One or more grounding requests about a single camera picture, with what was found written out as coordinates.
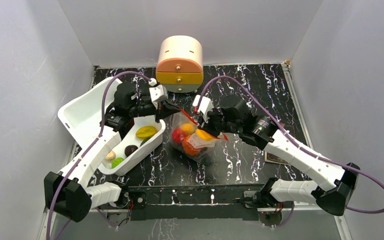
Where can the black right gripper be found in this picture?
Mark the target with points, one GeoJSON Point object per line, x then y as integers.
{"type": "Point", "coordinates": [208, 120]}

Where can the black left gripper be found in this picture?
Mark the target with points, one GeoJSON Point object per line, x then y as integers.
{"type": "Point", "coordinates": [166, 109]}

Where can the yellow bell pepper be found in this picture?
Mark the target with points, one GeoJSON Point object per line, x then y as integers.
{"type": "Point", "coordinates": [204, 135]}

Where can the clear zip top bag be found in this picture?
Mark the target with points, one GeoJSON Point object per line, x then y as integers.
{"type": "Point", "coordinates": [208, 148]}

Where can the orange tangerine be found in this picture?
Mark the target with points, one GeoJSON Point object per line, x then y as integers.
{"type": "Point", "coordinates": [188, 147]}

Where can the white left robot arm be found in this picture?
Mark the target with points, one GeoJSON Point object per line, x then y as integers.
{"type": "Point", "coordinates": [67, 192]}

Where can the yellow star fruit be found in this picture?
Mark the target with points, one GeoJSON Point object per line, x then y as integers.
{"type": "Point", "coordinates": [146, 132]}

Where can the green avocado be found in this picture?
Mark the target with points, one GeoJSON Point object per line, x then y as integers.
{"type": "Point", "coordinates": [145, 141]}

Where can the pastel mini drawer cabinet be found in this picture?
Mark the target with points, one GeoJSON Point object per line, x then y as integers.
{"type": "Point", "coordinates": [180, 64]}

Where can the dark purple fig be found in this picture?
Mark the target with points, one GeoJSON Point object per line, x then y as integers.
{"type": "Point", "coordinates": [130, 149]}

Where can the brown book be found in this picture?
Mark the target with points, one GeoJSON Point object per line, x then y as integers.
{"type": "Point", "coordinates": [276, 138]}

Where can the white garlic bulb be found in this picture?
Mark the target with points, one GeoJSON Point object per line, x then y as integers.
{"type": "Point", "coordinates": [110, 156]}

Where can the bright green lime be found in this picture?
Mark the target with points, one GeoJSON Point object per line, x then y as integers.
{"type": "Point", "coordinates": [117, 161]}

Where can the white plastic bin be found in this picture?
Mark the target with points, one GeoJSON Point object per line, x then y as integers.
{"type": "Point", "coordinates": [82, 117]}

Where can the black metal base frame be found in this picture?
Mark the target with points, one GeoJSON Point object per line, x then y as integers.
{"type": "Point", "coordinates": [215, 201]}

